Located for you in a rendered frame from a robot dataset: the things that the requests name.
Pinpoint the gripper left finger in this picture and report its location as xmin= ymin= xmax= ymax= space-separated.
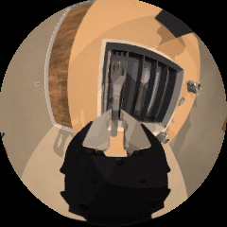
xmin=60 ymin=109 xmax=113 ymax=175

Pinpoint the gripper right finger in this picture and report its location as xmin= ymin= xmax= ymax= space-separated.
xmin=118 ymin=109 xmax=171 ymax=173

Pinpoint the grey mug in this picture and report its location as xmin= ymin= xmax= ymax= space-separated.
xmin=187 ymin=80 xmax=201 ymax=95
xmin=156 ymin=131 xmax=169 ymax=146

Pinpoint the cream cutlery tray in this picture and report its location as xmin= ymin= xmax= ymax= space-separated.
xmin=97 ymin=39 xmax=185 ymax=132

